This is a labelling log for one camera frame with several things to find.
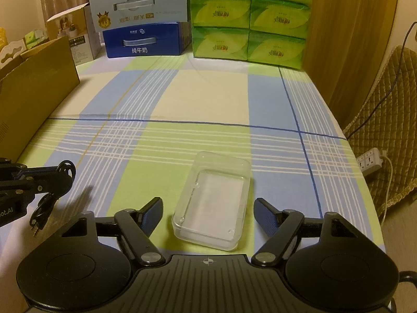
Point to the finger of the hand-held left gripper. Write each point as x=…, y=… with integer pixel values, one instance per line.
x=42, y=172
x=39, y=186

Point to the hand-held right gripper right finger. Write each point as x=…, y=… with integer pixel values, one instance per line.
x=265, y=216

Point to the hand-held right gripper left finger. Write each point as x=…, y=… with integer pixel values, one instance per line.
x=153, y=215

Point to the clear plastic box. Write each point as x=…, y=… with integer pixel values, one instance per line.
x=211, y=202

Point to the brown cardboard box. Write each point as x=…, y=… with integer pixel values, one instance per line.
x=32, y=97

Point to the plaid cloth covered desktop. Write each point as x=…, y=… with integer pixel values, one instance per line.
x=195, y=104

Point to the white cardboard with cutout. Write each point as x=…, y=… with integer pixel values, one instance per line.
x=14, y=59

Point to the white power strip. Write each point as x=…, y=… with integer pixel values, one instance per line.
x=369, y=163

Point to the green tissue box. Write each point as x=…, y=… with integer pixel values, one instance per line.
x=35, y=37

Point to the yellow plastic bag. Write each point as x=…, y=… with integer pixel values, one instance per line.
x=2, y=39

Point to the beige product box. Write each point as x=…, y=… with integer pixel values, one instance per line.
x=68, y=22

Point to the chair with quilted cover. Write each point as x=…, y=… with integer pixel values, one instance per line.
x=391, y=111

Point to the dark blue milk carton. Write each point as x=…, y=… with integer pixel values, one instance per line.
x=169, y=42

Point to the wooden wardrobe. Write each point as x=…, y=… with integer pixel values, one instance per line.
x=352, y=39

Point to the stack of green tissue packs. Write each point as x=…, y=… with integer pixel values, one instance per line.
x=221, y=13

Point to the light blue milk carton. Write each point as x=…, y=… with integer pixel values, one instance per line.
x=163, y=0

